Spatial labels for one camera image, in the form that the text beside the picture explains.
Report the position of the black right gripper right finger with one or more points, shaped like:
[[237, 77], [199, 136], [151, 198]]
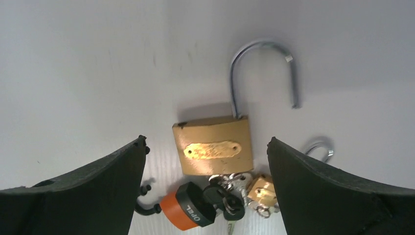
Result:
[[316, 198]]

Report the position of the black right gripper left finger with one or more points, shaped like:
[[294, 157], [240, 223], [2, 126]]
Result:
[[96, 199]]

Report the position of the large brass padlock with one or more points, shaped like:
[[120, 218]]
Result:
[[222, 145]]

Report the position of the black-headed key bunch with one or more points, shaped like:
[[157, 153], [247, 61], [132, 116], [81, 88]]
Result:
[[228, 193]]

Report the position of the orange black key fob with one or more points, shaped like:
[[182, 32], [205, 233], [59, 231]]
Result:
[[185, 208]]

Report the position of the small brass padlock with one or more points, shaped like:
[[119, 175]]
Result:
[[262, 196]]

